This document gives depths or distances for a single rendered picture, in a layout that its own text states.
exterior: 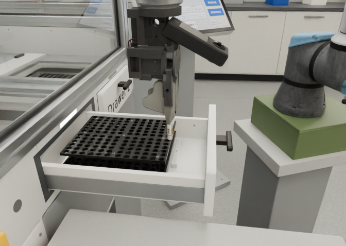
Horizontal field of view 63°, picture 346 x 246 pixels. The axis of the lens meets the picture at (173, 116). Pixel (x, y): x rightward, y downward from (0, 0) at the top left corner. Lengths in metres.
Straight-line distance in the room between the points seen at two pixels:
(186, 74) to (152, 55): 1.17
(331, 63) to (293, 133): 0.21
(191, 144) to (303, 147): 0.32
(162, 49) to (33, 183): 0.35
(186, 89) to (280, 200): 0.91
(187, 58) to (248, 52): 2.08
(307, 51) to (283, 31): 2.83
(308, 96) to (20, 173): 0.74
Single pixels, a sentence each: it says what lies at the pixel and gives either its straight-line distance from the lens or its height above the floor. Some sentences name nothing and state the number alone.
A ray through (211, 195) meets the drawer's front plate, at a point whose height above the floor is 0.88.
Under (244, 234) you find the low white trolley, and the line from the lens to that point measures 0.64.
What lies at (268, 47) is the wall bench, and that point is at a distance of 3.67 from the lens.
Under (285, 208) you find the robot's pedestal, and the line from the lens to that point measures 1.05.
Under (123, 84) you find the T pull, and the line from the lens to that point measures 0.94.
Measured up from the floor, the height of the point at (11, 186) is 0.92.
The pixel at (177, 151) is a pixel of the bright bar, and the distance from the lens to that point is 0.69.
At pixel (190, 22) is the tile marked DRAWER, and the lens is 1.51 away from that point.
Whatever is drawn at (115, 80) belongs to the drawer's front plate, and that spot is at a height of 0.93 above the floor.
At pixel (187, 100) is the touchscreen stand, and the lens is 1.71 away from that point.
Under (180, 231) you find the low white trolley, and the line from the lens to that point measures 0.63.
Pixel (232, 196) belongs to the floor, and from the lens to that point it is 1.86.
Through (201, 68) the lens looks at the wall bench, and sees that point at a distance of 3.64.
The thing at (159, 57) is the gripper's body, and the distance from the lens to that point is 0.47.
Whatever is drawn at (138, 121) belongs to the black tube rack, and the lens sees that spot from 0.72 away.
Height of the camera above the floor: 1.23
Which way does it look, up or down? 27 degrees down
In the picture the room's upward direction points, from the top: straight up
